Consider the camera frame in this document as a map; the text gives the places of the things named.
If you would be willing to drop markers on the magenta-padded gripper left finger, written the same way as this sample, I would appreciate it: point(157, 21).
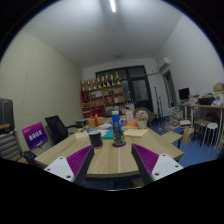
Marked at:
point(79, 160)

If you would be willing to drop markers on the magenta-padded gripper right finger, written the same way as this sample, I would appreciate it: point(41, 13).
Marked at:
point(146, 159)

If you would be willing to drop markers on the blue drink bottle white cap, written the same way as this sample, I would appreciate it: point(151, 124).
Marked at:
point(117, 130)

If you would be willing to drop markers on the yellow notepad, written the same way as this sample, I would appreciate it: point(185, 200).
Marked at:
point(81, 135)

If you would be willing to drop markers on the black mug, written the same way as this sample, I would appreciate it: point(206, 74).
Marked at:
point(96, 139)

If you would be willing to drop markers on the yellow envelope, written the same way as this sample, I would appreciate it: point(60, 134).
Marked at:
point(136, 133)

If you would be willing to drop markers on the teal book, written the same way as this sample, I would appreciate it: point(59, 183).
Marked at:
point(108, 134)

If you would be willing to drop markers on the black office chair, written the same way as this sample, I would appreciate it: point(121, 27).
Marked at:
point(56, 128)

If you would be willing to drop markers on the pink flowers in white pot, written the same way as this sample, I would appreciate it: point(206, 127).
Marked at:
point(141, 116)

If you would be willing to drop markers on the yellow gift box red ribbon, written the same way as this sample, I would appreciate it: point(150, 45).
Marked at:
point(100, 121)

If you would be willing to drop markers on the orange standing box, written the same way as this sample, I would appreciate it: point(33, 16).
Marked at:
point(129, 116)

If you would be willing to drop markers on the purple sign board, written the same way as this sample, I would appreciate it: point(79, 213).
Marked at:
point(35, 136)

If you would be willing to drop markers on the black bag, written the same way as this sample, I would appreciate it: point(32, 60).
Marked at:
point(28, 156)

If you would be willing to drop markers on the wooden shelf unit with trophies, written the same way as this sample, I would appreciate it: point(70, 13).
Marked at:
point(100, 96)

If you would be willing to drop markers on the white round stool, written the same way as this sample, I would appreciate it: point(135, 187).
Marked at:
point(210, 126)

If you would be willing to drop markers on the black computer monitor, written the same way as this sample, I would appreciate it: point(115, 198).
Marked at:
point(184, 94)

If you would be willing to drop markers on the ceiling tube light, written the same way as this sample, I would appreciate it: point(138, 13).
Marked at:
point(113, 5)

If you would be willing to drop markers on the white wall air conditioner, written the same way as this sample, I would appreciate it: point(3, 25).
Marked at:
point(163, 64)

